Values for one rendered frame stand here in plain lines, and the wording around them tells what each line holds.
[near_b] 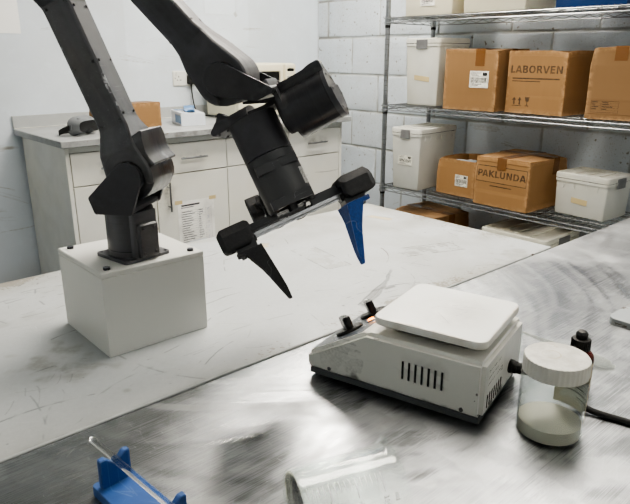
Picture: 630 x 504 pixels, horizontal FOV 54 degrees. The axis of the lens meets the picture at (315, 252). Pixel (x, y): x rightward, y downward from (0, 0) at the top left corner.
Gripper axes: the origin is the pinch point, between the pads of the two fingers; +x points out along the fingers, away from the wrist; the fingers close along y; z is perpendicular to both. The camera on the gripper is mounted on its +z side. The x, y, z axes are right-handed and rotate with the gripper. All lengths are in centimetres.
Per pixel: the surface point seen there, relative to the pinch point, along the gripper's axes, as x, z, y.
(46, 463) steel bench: 6.7, -11.7, 31.1
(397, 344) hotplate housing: 11.8, -8.6, -2.6
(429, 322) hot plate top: 11.1, -9.4, -6.3
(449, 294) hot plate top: 10.5, -2.8, -11.5
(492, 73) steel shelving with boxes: -38, 192, -135
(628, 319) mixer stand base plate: 25.6, 6.5, -35.1
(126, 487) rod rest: 10.6, -17.2, 24.3
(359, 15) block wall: -120, 298, -129
